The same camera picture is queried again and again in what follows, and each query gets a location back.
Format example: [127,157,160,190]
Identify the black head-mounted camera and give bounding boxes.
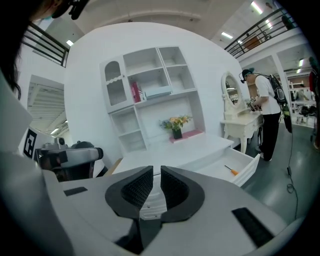
[50,0,91,21]

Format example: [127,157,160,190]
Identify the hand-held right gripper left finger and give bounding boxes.
[59,165,154,255]

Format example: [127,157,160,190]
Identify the oval white-framed mirror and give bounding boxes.
[220,70,248,111]

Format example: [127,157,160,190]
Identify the white dressing table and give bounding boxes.
[219,107,264,154]

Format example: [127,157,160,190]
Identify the black floor cable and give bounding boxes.
[285,132,300,222]

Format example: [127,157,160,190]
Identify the orange-handled black umbrella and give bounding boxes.
[224,164,240,176]

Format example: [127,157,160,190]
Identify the black metal railing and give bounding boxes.
[223,6,299,60]
[21,22,70,69]

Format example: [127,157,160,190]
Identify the pink tray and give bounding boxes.
[168,129,204,144]

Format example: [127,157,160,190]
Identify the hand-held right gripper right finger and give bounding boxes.
[146,165,289,256]

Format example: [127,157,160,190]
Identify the white drawer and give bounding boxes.
[196,146,261,188]

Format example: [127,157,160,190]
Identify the pink books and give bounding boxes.
[129,81,143,104]

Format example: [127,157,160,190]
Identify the flower bouquet in black vase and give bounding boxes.
[159,114,193,140]

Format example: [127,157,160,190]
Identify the white desk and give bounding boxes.
[111,134,235,176]

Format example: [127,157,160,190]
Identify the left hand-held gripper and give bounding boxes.
[22,126,105,183]

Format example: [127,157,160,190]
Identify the light blue box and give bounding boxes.
[144,85,174,99]

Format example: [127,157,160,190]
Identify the white hutch shelf unit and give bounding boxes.
[99,45,207,153]

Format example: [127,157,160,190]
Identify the wooden board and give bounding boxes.
[103,157,124,178]

